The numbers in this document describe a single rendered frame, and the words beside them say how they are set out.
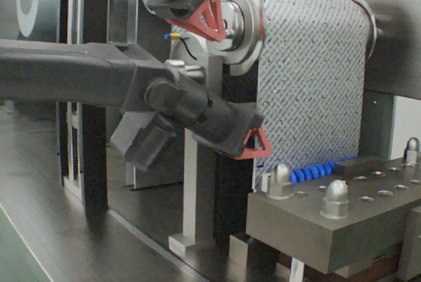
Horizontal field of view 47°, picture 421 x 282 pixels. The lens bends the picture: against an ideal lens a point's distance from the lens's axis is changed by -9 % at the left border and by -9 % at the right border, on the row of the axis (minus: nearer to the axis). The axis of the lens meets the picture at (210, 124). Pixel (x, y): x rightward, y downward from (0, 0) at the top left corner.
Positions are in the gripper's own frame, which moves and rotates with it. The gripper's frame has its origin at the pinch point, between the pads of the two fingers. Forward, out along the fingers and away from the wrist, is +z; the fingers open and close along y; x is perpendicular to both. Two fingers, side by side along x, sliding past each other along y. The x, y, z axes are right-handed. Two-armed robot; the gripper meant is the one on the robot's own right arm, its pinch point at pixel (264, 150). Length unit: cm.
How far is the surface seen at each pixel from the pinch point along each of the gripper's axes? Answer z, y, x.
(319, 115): 7.4, 0.2, 9.3
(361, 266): 8.3, 19.0, -9.3
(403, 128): 254, -150, 87
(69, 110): -12.1, -43.5, -7.5
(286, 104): -0.2, 0.3, 7.3
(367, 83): 22.6, -5.6, 22.2
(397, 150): 262, -154, 73
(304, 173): 7.0, 2.8, -0.2
